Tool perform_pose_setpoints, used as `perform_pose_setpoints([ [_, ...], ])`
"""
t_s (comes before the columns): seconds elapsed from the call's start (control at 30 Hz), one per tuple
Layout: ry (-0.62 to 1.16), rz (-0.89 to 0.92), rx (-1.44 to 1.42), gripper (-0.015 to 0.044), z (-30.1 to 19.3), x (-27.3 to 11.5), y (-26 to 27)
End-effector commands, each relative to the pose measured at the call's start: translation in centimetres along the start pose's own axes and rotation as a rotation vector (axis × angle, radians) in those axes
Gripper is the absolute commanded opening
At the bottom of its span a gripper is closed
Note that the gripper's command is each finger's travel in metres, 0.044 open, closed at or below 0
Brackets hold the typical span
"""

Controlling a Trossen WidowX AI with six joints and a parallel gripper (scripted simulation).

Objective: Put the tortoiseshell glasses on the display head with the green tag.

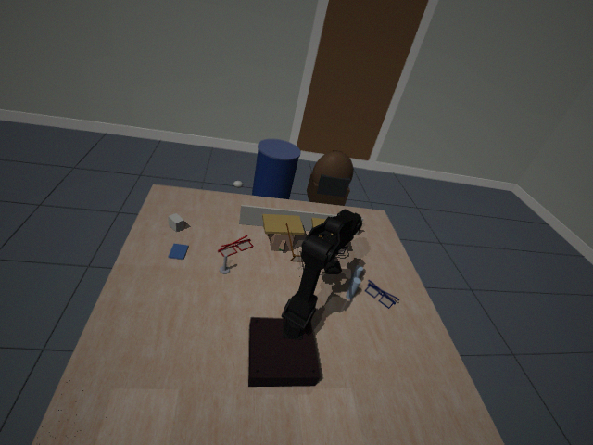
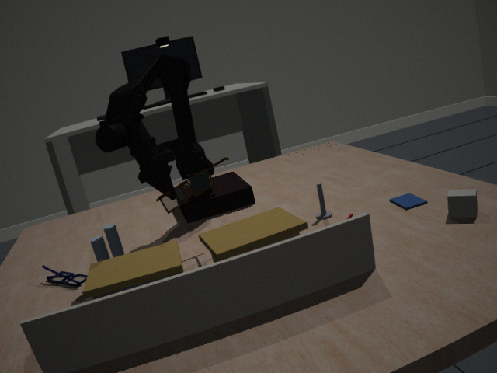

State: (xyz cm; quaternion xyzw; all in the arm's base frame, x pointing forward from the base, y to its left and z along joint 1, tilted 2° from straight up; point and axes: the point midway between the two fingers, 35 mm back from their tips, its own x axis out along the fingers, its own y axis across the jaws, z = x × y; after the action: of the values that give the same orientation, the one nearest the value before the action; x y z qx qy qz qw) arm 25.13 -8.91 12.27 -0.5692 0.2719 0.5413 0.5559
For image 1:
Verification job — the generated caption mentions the grey rectangular panel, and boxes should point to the grey rectangular panel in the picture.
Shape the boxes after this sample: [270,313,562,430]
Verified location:
[239,205,337,231]

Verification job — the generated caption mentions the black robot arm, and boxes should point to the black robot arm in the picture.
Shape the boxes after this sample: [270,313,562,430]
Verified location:
[282,209,362,340]

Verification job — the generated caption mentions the red-framed glasses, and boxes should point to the red-framed glasses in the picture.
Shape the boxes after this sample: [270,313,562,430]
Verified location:
[218,235,253,258]

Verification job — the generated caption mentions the tan rectangular block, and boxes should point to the tan rectangular block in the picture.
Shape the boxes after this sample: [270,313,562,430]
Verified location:
[311,218,325,229]

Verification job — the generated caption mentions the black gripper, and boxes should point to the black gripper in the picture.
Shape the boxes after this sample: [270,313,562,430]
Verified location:
[316,230,346,274]

